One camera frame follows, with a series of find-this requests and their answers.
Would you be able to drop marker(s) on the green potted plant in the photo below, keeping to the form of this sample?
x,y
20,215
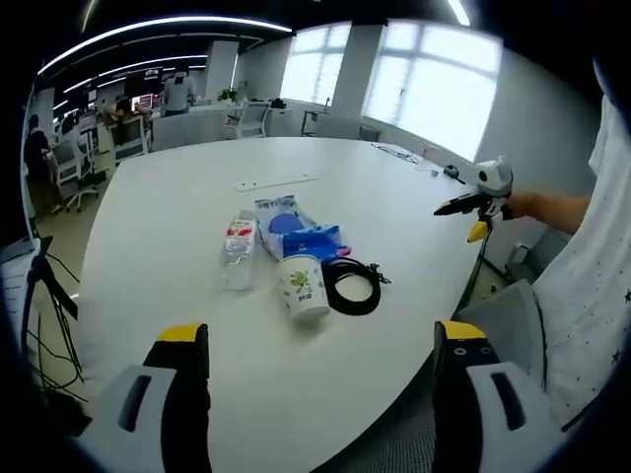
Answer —
x,y
229,93

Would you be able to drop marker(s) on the clear plastic water bottle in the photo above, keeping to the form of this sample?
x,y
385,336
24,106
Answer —
x,y
237,249

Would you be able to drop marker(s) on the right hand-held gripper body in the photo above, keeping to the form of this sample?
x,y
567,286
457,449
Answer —
x,y
494,181

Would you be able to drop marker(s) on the small dark object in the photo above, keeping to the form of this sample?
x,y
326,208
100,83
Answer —
x,y
451,170

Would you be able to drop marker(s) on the blue and white plastic bag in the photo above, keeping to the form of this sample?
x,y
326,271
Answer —
x,y
301,231

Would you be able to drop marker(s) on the grey chair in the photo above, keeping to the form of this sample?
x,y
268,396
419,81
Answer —
x,y
503,315

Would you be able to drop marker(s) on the white paper cup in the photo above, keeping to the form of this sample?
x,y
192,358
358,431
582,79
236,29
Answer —
x,y
301,286

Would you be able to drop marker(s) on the white table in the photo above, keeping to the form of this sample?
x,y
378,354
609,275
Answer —
x,y
276,345

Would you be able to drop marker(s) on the white office chair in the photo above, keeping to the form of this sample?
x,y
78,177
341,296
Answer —
x,y
74,167
251,120
129,135

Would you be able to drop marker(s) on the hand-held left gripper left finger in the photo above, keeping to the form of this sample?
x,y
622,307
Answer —
x,y
148,394

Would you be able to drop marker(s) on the person in white shirt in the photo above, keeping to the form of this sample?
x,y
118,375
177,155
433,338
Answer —
x,y
596,295

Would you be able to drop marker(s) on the black tripod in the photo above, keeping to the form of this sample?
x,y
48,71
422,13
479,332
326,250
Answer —
x,y
44,290

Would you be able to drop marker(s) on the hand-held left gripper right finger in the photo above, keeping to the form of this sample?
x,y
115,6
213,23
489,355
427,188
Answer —
x,y
473,394

